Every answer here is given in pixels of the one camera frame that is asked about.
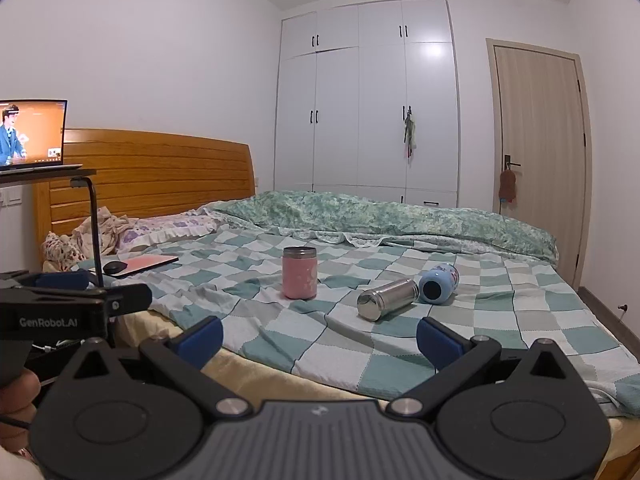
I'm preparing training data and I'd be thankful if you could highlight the crumpled beige floral cloth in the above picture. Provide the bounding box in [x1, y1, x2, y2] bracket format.
[72, 206, 139, 257]

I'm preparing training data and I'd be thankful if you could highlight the pink flat pad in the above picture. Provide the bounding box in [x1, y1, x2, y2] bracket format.
[102, 254, 180, 279]

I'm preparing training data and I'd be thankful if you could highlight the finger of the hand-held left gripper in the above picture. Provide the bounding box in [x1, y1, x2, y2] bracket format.
[106, 283, 153, 317]
[34, 271, 94, 291]

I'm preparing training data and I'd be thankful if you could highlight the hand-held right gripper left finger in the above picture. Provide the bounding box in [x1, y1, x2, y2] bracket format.
[62, 316, 253, 417]

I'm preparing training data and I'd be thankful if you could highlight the open laptop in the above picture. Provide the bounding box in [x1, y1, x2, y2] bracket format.
[0, 99, 84, 171]

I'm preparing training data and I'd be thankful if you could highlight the blue printed cup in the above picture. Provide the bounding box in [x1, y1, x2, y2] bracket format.
[418, 263, 460, 305]

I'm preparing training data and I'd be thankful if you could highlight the pink cup with steel lid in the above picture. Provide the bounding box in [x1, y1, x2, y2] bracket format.
[282, 246, 319, 301]

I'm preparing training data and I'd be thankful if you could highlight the green floral quilt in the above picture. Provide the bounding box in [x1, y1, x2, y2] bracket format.
[212, 190, 559, 264]

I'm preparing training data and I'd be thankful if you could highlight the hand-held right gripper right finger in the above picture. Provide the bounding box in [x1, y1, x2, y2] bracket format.
[390, 316, 576, 417]

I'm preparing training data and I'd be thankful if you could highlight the red floral pillow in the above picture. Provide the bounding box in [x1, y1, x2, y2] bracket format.
[41, 232, 87, 272]

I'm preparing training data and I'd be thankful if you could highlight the brown hanging pouch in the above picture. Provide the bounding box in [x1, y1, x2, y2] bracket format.
[498, 167, 517, 205]

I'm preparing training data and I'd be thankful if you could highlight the beige mattress sheet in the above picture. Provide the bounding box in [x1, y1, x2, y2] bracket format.
[117, 310, 627, 442]

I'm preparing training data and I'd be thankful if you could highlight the purple floral pillow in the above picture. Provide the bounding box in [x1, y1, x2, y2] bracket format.
[115, 210, 227, 254]

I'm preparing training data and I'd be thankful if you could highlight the wooden bed headboard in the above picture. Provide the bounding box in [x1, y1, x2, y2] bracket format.
[32, 128, 256, 273]

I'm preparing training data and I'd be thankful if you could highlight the green hanging cloth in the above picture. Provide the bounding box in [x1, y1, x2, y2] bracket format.
[401, 106, 417, 159]

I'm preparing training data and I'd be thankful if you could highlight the beige wooden door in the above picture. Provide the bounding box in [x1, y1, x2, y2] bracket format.
[485, 37, 594, 289]

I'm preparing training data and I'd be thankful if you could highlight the white wardrobe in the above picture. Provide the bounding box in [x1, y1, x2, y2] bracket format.
[273, 0, 461, 209]

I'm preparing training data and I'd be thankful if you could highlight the silver steel bottle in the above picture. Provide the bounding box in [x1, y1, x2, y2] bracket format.
[356, 278, 420, 322]

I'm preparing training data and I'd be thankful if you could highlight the person's left hand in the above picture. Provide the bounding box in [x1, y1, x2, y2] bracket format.
[0, 367, 42, 456]

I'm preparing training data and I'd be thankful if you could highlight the green checkered blanket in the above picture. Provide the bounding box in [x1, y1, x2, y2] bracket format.
[72, 222, 640, 418]

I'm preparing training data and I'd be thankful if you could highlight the black laptop stand table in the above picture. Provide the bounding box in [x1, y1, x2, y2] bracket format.
[0, 167, 107, 290]

